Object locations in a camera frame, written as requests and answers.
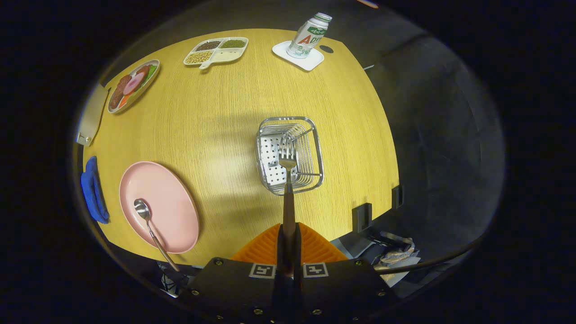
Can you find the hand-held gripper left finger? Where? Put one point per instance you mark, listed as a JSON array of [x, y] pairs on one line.
[[280, 252]]

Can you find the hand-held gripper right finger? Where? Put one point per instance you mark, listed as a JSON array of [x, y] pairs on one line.
[[298, 252]]

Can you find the silver metal spoon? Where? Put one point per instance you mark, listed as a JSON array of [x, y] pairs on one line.
[[141, 208]]

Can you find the black table clamp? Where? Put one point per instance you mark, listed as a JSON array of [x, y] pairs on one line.
[[397, 196], [362, 217]]

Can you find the crumpled grey plastic bag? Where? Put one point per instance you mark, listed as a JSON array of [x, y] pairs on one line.
[[396, 254]]

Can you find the pink round plate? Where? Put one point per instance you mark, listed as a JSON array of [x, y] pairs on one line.
[[171, 211]]

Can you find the white square coaster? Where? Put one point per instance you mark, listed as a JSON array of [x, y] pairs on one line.
[[312, 60]]

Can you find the blue cloth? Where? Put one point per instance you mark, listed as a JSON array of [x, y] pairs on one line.
[[92, 189]]

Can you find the white divided snack tray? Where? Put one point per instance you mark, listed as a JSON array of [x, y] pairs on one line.
[[227, 55]]

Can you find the black table grommet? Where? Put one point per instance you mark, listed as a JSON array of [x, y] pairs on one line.
[[326, 48]]

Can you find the white oval food plate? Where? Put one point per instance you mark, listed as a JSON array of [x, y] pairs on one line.
[[148, 87]]

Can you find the pile of yellow soybeans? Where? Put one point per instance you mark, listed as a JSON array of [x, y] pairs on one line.
[[199, 57]]

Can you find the pile of green beans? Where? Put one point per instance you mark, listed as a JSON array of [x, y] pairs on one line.
[[232, 43]]

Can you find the white drink bottle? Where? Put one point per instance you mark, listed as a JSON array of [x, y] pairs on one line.
[[308, 36]]

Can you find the pile of dark beans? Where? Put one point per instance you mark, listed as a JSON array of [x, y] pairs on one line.
[[208, 45]]

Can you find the green lettuce leaf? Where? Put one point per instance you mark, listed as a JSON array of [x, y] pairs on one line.
[[151, 72]]

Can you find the pink ham slice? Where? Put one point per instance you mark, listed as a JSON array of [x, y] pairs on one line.
[[133, 83]]

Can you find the large brown meat piece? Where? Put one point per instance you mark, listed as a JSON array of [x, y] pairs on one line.
[[118, 92]]

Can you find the small brown meat piece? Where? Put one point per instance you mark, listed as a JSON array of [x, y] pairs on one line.
[[143, 69]]

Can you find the white toaster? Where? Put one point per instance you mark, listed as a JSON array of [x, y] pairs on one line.
[[92, 114]]

